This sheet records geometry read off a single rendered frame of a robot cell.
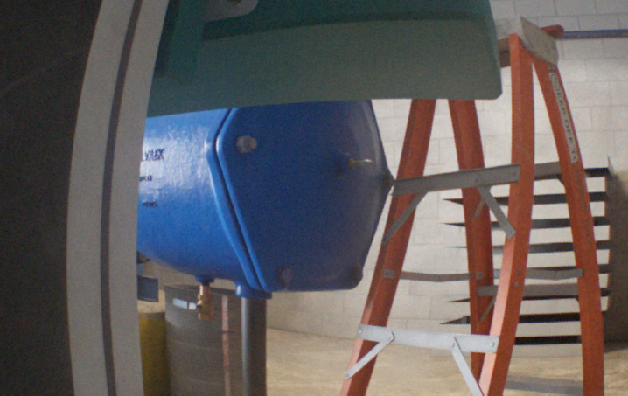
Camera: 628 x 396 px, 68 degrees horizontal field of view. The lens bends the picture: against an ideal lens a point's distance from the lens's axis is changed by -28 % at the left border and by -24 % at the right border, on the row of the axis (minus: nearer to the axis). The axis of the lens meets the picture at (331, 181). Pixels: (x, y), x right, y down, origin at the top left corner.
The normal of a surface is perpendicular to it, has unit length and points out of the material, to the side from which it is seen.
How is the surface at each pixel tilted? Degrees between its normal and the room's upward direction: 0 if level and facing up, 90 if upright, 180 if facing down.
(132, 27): 90
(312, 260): 107
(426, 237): 90
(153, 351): 90
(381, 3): 90
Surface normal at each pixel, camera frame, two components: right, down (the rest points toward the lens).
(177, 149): -0.55, -0.15
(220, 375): 0.27, -0.11
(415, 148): 0.58, -0.02
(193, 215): -0.51, 0.36
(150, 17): 0.95, 0.00
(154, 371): 0.83, -0.04
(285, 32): -0.04, 0.99
